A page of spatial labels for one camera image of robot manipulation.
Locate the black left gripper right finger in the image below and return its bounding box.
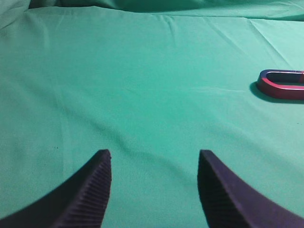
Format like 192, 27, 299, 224
197, 150, 304, 228

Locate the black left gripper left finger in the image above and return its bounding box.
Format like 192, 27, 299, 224
0, 150, 112, 228

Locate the left red-blue horseshoe magnet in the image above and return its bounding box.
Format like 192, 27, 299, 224
256, 69, 304, 100

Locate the green cloth backdrop and cover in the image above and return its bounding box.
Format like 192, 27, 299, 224
0, 0, 304, 228

